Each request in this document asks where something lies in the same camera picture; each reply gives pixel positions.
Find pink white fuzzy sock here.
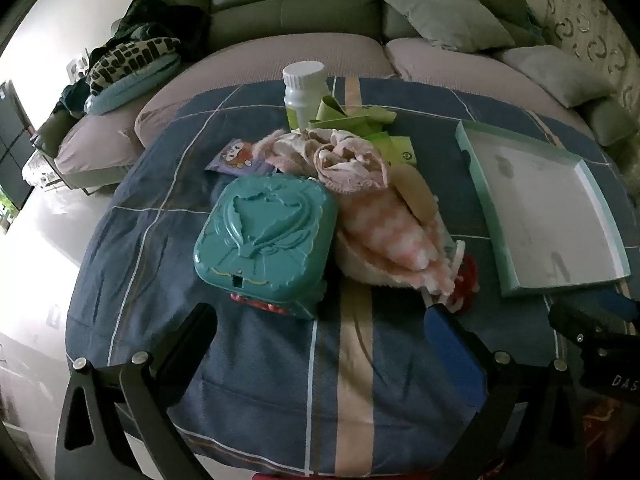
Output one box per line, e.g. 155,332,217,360
335,188,454,295

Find grey white throw pillow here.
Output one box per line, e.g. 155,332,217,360
496,44,616,108

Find teal plastic toy case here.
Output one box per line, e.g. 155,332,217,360
193,174,337,320

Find dark clothes pile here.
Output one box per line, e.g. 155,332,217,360
107,0,209,52

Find green tissue box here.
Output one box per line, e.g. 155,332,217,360
367,132,416,166

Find red white plush toy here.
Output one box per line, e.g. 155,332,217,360
447,255,480,313

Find purple cartoon snack packet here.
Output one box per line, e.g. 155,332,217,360
205,139,274,177

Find pink patterned cloth bundle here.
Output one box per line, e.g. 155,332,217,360
253,129,390,195

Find white pill bottle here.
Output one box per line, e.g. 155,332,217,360
282,61,330,130

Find lime green cloth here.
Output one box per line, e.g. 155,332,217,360
285,96,397,138

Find grey green sofa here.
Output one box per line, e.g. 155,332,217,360
32,0,639,192

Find small green pillow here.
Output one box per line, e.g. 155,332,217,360
588,98,639,148

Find blue plaid table cloth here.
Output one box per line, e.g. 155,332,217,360
66,79,639,476

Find leopard print cushion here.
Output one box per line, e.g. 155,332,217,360
87,37,181,96

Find teal rimmed white tray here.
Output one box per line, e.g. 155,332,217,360
456,120,631,296

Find dark cabinet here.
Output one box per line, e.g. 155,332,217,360
0,80,35,210

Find tan shoe insole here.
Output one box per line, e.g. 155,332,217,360
390,164,438,226

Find patterned beige curtain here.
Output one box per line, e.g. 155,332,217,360
544,0,639,117

